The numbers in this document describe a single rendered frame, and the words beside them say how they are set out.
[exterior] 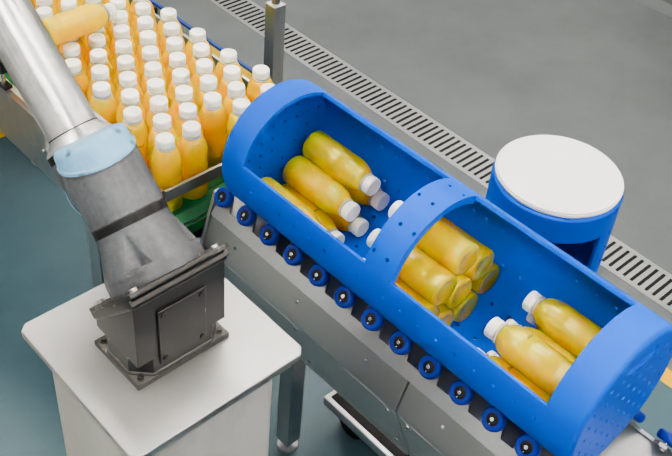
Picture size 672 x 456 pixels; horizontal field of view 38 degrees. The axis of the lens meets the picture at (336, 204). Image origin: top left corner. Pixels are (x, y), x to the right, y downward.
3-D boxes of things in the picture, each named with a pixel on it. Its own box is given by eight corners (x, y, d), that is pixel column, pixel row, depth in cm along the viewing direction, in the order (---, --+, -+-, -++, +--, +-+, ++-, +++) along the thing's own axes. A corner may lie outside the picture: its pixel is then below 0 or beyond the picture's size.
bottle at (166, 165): (155, 215, 213) (151, 155, 202) (150, 196, 218) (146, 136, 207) (186, 211, 215) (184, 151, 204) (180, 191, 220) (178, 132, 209)
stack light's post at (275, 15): (263, 313, 316) (274, 8, 244) (255, 306, 318) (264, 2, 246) (272, 307, 318) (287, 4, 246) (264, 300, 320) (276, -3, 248)
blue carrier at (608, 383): (552, 499, 160) (598, 385, 142) (218, 218, 206) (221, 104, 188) (647, 411, 177) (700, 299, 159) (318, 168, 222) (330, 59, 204)
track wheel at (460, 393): (475, 389, 172) (480, 389, 174) (456, 374, 175) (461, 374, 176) (461, 410, 173) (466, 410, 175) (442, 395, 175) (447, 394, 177)
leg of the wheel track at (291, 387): (286, 457, 275) (297, 301, 234) (272, 444, 278) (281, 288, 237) (301, 446, 278) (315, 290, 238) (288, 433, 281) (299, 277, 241)
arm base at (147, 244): (140, 289, 135) (107, 224, 134) (95, 306, 146) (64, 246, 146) (222, 244, 144) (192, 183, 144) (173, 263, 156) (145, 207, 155)
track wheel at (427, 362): (443, 364, 176) (448, 364, 178) (425, 349, 179) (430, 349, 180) (430, 384, 177) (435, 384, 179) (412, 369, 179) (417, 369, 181)
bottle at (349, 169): (316, 124, 202) (373, 164, 193) (329, 137, 208) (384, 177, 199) (296, 149, 202) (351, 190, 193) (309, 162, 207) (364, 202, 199)
